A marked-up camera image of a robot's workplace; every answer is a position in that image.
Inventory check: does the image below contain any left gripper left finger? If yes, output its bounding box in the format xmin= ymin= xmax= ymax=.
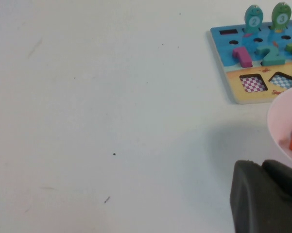
xmin=229 ymin=159 xmax=292 ymax=233

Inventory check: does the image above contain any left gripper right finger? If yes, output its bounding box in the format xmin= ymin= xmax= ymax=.
xmin=262 ymin=159 xmax=292 ymax=208

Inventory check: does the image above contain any pink plastic bowl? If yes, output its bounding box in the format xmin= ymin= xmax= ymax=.
xmin=267 ymin=84 xmax=292 ymax=170

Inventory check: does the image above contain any colourful wooden puzzle board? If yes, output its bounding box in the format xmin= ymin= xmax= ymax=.
xmin=207 ymin=20 xmax=292 ymax=105

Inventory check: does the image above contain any teal number 2 piece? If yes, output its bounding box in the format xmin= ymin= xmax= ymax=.
xmin=255 ymin=45 xmax=286 ymax=67

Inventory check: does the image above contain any magenta number 1 piece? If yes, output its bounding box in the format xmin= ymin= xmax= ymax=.
xmin=232 ymin=46 xmax=253 ymax=68

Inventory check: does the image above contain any green fish piece numbered 3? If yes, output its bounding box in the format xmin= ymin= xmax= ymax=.
xmin=269 ymin=2 xmax=292 ymax=33

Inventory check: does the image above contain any teal fish piece numbered 2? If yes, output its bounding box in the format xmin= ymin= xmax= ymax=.
xmin=244 ymin=4 xmax=264 ymax=34

